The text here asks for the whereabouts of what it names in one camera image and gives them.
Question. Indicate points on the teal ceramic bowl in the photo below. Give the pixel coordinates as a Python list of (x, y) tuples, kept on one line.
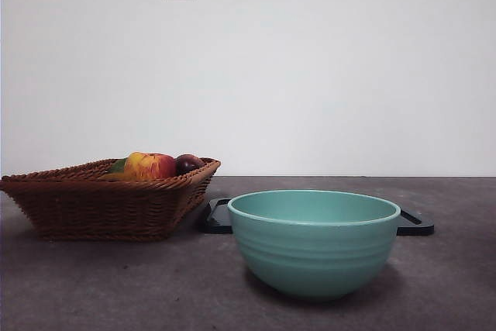
[(315, 257)]

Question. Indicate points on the brown wicker basket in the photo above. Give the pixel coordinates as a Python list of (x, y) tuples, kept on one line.
[(100, 207)]

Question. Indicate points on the dark red plum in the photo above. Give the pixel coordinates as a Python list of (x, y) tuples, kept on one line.
[(188, 164)]

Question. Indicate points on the green fruit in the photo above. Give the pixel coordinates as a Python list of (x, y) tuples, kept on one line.
[(118, 165)]

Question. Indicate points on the red and yellow apple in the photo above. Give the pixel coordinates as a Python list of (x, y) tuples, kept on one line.
[(151, 166)]

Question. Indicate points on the black rectangular tray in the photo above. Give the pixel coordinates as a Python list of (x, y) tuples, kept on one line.
[(414, 226)]

